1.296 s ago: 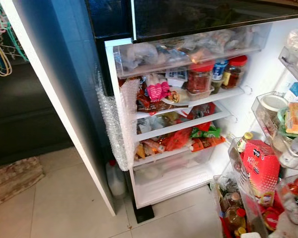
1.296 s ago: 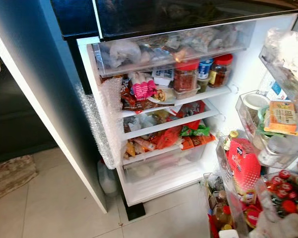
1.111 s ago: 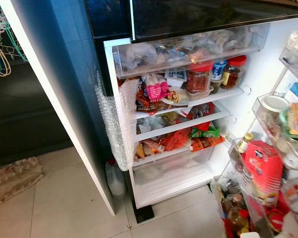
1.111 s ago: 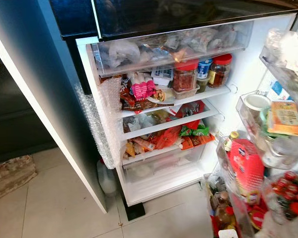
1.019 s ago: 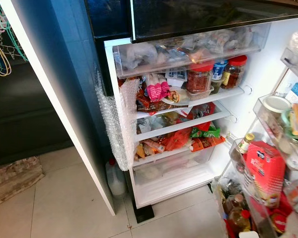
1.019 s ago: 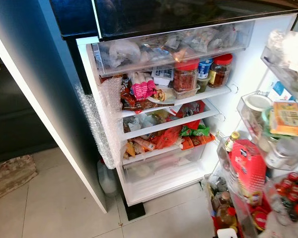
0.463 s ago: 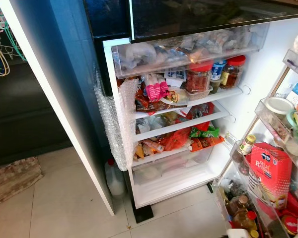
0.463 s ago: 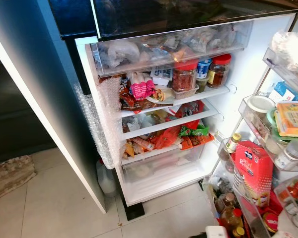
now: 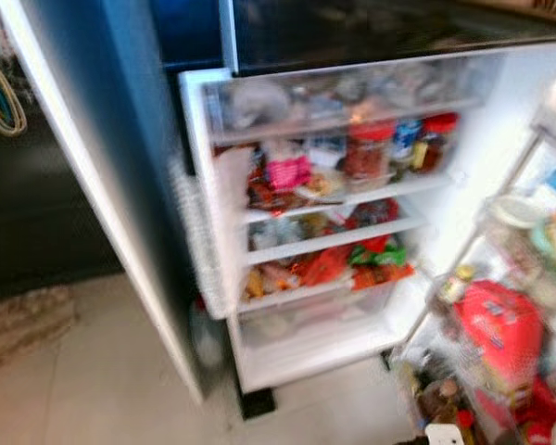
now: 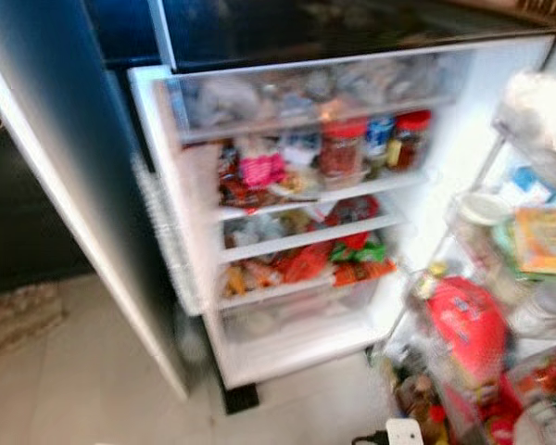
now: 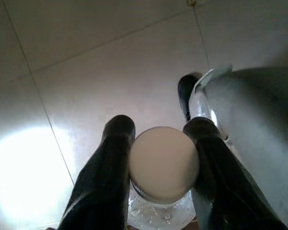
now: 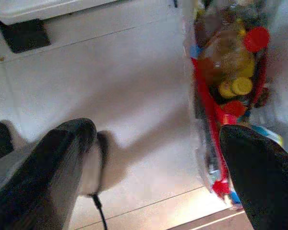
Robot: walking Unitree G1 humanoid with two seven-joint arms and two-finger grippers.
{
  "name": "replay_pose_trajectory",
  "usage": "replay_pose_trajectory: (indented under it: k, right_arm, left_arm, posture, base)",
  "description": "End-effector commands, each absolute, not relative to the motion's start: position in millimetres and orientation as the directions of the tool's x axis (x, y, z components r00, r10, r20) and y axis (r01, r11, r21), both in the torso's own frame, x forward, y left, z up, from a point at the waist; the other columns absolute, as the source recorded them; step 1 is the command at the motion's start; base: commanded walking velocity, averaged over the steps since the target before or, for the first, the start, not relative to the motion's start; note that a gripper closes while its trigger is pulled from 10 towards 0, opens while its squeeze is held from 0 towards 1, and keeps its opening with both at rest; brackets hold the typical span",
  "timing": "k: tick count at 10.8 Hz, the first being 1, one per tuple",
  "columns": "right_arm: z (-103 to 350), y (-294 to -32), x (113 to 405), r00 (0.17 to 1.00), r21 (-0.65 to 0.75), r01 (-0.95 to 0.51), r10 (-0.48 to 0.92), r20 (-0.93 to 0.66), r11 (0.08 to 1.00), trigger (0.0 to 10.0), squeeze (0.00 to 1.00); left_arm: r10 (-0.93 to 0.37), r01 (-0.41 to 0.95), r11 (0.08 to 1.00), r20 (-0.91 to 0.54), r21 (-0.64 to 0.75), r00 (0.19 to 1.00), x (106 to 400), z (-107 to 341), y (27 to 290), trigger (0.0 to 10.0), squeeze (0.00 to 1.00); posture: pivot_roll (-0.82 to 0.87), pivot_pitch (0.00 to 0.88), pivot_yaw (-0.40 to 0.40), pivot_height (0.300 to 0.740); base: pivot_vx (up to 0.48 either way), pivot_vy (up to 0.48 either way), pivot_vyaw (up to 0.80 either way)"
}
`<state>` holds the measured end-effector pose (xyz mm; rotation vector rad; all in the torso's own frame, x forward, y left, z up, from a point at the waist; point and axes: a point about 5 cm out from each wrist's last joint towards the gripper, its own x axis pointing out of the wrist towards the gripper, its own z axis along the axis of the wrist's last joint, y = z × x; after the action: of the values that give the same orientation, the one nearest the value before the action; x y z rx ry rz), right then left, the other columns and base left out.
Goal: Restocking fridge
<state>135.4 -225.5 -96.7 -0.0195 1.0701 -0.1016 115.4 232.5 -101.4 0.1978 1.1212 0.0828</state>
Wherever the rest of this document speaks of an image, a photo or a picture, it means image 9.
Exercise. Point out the fridge door with shelves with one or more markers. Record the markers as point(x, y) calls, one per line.
point(514, 250)

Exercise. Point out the black fridge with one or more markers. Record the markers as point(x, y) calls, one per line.
point(482, 158)

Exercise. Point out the dark blue fridge door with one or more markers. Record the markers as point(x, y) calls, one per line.
point(111, 139)

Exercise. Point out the large red bag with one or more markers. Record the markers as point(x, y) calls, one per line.
point(500, 334)

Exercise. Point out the small red lid jar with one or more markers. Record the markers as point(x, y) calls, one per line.
point(437, 141)

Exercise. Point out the blue label bottle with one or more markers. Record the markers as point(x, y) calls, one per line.
point(406, 141)

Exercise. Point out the green red food packet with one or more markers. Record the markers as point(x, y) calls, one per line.
point(380, 260)

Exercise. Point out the large red lid jar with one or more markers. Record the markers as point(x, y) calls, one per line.
point(368, 153)

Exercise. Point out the pink food packet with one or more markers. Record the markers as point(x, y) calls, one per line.
point(288, 172)

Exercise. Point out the brown floor mat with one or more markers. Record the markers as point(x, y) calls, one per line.
point(23, 329)

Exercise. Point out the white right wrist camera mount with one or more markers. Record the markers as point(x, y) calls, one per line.
point(445, 435)

